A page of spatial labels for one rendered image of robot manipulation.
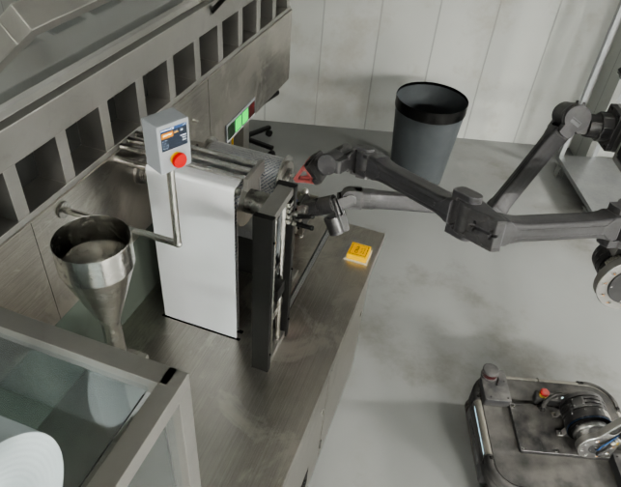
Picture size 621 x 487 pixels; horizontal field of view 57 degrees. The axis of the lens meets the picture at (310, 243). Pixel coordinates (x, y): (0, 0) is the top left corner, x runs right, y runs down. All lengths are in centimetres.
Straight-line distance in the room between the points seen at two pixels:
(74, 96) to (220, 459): 91
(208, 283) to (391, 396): 139
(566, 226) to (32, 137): 114
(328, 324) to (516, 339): 160
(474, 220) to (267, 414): 73
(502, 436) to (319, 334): 103
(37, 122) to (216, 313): 73
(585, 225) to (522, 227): 16
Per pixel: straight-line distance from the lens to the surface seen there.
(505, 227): 128
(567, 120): 184
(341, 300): 185
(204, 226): 148
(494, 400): 254
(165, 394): 76
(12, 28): 69
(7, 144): 124
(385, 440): 264
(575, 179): 441
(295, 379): 164
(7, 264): 132
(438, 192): 139
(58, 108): 133
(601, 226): 144
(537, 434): 253
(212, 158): 144
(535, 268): 368
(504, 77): 464
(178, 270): 163
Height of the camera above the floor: 222
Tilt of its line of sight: 40 degrees down
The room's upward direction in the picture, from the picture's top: 5 degrees clockwise
